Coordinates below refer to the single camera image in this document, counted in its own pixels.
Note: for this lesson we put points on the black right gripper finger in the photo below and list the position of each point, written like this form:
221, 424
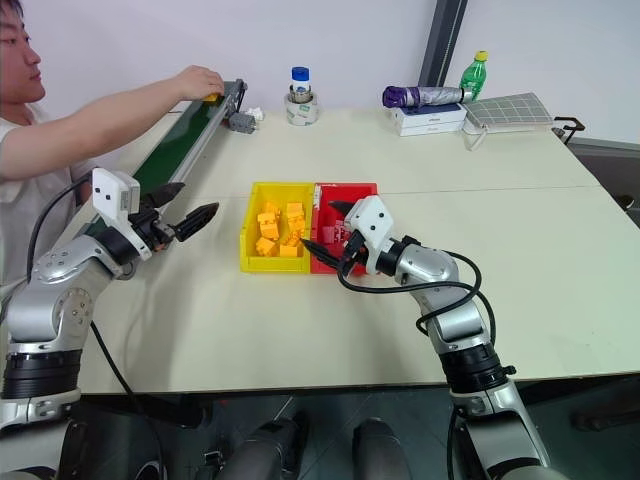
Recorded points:
322, 255
342, 205

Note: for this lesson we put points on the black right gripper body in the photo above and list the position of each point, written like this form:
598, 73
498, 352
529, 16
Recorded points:
355, 250

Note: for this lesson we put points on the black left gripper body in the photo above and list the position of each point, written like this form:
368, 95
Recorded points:
152, 230

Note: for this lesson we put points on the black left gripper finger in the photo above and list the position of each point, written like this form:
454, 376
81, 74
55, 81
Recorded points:
195, 220
165, 194

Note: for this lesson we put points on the yellow toy block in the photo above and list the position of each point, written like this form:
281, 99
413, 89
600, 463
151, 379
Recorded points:
295, 210
289, 250
270, 230
266, 247
212, 98
269, 212
297, 226

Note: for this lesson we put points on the person's bare forearm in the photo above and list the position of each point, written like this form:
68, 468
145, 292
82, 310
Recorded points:
100, 112

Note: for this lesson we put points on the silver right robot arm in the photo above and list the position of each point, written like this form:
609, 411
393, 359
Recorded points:
430, 270

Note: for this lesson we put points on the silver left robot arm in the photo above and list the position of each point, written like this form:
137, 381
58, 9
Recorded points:
50, 310

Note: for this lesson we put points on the green conveyor belt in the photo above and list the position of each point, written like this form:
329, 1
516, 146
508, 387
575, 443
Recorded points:
185, 130

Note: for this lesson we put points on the person's bare hand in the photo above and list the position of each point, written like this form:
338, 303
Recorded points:
200, 82

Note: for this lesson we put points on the red plastic bin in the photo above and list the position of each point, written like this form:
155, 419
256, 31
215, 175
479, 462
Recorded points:
345, 192

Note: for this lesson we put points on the red toy block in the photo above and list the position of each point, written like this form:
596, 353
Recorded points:
329, 235
342, 229

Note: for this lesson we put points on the yellow plastic bin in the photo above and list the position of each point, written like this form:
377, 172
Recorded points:
277, 266

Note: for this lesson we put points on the white tape roll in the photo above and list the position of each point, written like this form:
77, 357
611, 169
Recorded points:
300, 115

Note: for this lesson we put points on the white printer paper tray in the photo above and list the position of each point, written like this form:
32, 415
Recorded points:
430, 129

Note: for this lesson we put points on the crumpled white paper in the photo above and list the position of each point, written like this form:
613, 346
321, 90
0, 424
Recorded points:
255, 113

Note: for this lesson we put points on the white box with blue side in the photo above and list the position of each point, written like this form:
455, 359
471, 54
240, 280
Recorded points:
425, 111

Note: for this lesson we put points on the white bottle with blue cap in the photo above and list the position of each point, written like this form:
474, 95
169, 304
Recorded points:
300, 80

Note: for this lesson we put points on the folded purple grey umbrella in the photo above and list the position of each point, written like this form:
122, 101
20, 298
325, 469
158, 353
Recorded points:
425, 94

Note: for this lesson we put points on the green bottle with yellow cap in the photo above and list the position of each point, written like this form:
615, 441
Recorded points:
474, 75

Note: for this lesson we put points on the dark rounded shape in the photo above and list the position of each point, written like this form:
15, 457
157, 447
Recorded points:
270, 445
377, 450

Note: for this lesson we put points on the person in white shirt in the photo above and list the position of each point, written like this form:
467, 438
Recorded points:
20, 50

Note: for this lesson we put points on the black table clamp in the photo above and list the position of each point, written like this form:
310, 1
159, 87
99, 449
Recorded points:
565, 131

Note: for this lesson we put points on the black chair base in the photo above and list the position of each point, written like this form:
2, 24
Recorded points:
605, 417

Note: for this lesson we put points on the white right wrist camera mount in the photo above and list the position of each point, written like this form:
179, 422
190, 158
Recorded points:
372, 215

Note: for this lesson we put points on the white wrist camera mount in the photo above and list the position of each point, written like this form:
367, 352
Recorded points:
112, 192
372, 215

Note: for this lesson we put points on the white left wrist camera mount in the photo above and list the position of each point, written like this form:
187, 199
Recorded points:
112, 192

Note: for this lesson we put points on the grey window frame post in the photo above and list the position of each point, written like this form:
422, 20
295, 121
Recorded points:
442, 40

